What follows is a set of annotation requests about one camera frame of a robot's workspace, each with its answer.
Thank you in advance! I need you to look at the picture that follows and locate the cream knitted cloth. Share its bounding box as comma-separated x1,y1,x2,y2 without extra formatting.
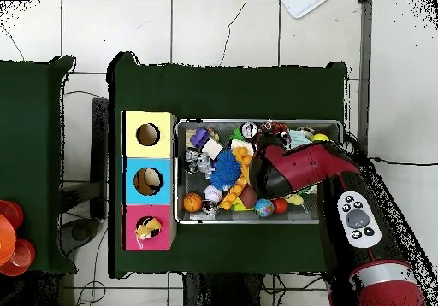
230,138,254,150

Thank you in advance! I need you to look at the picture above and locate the brown plush toy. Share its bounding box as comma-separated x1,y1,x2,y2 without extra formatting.
134,215,163,250

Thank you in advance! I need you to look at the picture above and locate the mint green cloth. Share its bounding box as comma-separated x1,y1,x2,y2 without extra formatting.
287,129,314,146

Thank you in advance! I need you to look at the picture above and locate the grey metal rail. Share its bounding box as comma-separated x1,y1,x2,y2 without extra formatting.
356,0,373,153

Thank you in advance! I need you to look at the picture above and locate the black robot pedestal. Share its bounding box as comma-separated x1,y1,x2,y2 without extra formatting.
182,273,264,306

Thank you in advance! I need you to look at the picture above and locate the white tray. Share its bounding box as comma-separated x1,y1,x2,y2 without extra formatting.
280,0,328,20

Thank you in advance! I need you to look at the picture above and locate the dark green table cloth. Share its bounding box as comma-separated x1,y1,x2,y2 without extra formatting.
106,50,348,280

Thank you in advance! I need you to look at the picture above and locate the blue spiky ball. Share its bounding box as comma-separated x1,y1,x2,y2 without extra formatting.
209,149,243,191

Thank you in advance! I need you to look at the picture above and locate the wooden cube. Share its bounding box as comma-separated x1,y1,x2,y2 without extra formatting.
201,137,224,161

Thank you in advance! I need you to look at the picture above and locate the green covered side table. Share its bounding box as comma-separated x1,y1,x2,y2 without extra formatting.
0,55,78,276

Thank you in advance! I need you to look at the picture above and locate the silver mesh bin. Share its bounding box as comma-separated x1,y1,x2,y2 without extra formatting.
174,118,344,225

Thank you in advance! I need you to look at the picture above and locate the red black soda can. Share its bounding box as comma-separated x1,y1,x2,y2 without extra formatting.
240,121,258,139

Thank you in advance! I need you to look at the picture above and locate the orange basketball toy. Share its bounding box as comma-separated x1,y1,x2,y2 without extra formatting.
183,191,204,214

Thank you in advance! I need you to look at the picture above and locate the orange striped tiger plush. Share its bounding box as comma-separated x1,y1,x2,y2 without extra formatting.
261,121,292,142

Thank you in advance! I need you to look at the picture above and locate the black cable with connector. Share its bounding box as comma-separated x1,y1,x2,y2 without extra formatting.
367,156,438,167

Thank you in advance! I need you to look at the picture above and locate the wooden box with three holes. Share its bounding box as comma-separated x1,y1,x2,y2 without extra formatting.
121,110,178,252

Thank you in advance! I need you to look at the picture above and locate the white baseball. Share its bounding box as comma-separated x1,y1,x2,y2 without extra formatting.
204,185,224,203

